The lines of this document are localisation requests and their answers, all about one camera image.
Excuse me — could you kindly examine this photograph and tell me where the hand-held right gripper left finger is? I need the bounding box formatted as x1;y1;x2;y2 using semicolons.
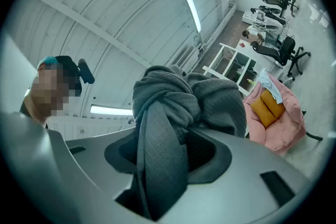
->
65;127;140;200

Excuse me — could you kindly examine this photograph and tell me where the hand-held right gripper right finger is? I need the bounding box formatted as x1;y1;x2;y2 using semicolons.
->
183;127;311;210

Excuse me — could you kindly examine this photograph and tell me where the pink armchair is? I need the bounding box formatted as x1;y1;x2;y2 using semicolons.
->
243;73;308;157

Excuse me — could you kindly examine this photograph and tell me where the grey cloth garment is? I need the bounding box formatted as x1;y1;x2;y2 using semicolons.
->
131;64;247;221

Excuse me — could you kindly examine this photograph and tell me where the orange cushion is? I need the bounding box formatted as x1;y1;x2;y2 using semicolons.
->
259;89;286;120
250;98;278;129

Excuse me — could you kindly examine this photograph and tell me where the person's head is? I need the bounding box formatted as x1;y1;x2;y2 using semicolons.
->
19;56;82;127

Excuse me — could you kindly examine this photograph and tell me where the blue checkered cloth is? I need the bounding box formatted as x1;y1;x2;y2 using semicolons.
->
258;68;284;104

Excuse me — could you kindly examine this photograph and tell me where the white shelving unit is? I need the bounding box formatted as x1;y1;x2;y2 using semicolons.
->
202;42;266;97

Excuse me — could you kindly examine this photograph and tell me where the white table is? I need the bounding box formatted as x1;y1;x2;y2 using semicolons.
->
235;39;287;69

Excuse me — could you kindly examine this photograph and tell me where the white air conditioner unit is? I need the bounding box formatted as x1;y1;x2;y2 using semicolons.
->
173;44;201;69

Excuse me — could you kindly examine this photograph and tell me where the black head-mounted camera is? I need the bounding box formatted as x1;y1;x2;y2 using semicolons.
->
55;55;96;98

